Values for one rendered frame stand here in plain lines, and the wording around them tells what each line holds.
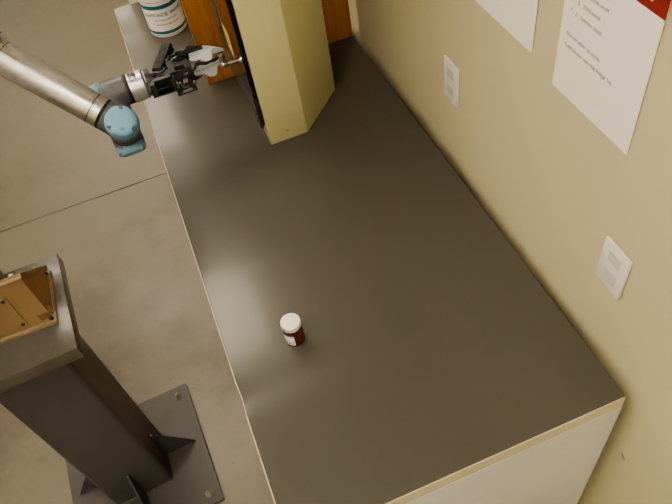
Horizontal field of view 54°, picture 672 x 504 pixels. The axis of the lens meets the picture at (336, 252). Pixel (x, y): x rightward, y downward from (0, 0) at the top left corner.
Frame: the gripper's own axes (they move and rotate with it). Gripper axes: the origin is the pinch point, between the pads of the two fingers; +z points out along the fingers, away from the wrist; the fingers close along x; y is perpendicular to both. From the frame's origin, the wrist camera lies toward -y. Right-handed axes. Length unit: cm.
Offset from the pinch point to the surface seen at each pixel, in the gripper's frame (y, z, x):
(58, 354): 53, -61, -27
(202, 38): -26.2, -1.0, -9.5
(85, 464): 47, -79, -86
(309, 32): 3.5, 24.1, -0.6
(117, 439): 47, -67, -80
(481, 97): 51, 48, 0
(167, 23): -60, -8, -19
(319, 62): 1.5, 25.8, -11.6
